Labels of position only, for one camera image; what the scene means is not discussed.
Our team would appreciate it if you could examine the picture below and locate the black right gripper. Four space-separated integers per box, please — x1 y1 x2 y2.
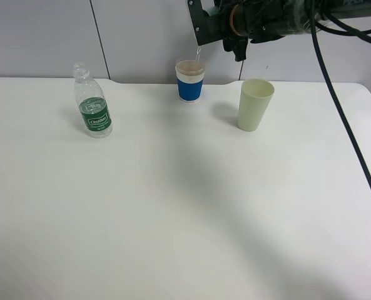
186 0 248 62

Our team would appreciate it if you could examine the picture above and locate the clear green-label water bottle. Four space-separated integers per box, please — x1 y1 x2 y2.
73 63 113 138

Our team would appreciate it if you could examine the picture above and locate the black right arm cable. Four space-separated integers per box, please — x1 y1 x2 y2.
310 0 371 219

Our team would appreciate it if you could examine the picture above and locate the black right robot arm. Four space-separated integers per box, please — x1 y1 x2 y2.
187 0 371 62

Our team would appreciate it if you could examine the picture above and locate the white cup with blue sleeve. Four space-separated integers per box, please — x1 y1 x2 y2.
175 60 205 103

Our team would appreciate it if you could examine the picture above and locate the pale green tall cup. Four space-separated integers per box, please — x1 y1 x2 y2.
237 79 275 132

